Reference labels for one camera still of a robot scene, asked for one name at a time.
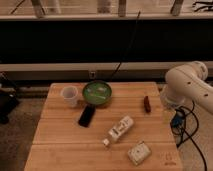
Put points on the small brown object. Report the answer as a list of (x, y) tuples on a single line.
[(147, 104)]

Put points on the translucent plastic cup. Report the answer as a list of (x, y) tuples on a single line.
[(70, 95)]

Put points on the black smartphone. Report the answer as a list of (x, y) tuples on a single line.
[(86, 116)]

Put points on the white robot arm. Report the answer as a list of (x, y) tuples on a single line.
[(188, 81)]

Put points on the dark object at left edge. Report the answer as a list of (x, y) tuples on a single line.
[(7, 103)]

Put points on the green ceramic bowl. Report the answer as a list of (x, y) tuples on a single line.
[(97, 92)]

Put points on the clear plastic bottle white label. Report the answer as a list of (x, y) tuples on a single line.
[(118, 130)]

